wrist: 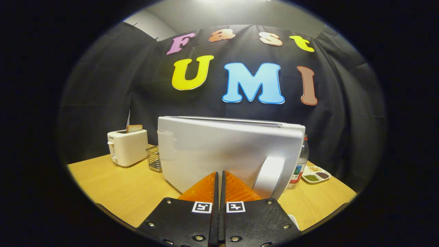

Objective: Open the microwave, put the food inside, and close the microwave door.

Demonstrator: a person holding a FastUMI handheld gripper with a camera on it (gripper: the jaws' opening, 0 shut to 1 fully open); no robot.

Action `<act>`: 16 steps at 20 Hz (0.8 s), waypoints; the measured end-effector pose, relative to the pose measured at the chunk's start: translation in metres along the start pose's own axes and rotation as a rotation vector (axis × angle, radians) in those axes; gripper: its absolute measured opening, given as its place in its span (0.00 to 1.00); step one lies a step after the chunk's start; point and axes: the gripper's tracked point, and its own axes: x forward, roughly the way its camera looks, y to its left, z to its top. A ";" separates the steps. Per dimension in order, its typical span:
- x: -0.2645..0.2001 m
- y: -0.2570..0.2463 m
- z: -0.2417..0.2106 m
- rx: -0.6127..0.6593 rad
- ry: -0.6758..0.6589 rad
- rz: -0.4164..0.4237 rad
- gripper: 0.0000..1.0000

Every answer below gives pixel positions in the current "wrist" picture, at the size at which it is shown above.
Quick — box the white divided snack tray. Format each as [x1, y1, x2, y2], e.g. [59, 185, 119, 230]
[302, 165, 332, 184]

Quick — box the clear plastic water bottle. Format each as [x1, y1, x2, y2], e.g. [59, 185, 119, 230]
[286, 134, 309, 190]

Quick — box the white microwave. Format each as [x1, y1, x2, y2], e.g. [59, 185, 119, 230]
[157, 116, 306, 201]

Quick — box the wire mesh holder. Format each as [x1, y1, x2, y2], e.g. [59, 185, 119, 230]
[146, 145, 163, 172]

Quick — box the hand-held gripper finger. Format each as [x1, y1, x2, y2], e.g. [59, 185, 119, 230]
[219, 170, 302, 247]
[137, 171, 219, 247]

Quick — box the white toaster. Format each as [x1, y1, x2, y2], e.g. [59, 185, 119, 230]
[107, 129, 149, 167]

